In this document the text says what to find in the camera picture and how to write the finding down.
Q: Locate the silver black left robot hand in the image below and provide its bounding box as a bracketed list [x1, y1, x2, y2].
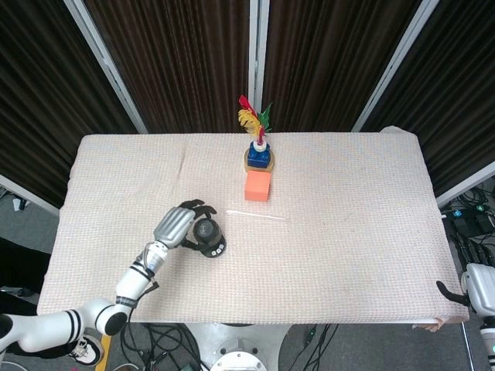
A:
[153, 198, 219, 254]

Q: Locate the blue toy building brick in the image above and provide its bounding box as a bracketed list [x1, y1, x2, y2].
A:
[247, 141, 271, 170]

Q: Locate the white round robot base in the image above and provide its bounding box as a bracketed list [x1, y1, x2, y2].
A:
[184, 322, 295, 371]

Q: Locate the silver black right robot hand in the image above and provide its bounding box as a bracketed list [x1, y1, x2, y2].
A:
[435, 262, 495, 318]

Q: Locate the black power strip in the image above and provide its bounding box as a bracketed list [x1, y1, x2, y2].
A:
[444, 208, 493, 233]

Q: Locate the orange foam cube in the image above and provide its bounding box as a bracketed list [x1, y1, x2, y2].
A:
[244, 170, 273, 203]

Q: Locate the beige waffle table cloth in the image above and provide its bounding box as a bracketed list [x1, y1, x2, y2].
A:
[36, 124, 471, 326]

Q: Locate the tan tape roll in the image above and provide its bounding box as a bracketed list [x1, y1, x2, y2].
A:
[242, 148, 276, 173]

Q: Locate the colourful feather shuttlecock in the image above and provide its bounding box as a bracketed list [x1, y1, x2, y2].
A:
[237, 94, 274, 153]

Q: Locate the white metal frame rail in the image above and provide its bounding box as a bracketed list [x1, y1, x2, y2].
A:
[0, 173, 61, 215]
[434, 159, 495, 208]

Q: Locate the upside-down black plastic cup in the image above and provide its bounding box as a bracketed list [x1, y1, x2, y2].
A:
[193, 217, 224, 247]

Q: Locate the black cable bundle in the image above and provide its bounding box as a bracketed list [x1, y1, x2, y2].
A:
[299, 323, 340, 371]
[121, 322, 203, 371]
[440, 185, 495, 268]

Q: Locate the white metal frame post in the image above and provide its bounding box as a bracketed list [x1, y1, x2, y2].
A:
[247, 0, 271, 134]
[63, 0, 149, 135]
[350, 0, 453, 134]

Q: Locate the white sneaker shoe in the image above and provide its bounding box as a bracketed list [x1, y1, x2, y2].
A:
[68, 335, 104, 367]

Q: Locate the clear plastic straw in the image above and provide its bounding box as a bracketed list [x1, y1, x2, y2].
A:
[224, 209, 288, 223]

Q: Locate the dark brown curtain panel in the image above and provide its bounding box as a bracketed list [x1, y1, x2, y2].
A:
[0, 0, 137, 210]
[262, 0, 423, 134]
[82, 0, 257, 134]
[360, 0, 495, 196]

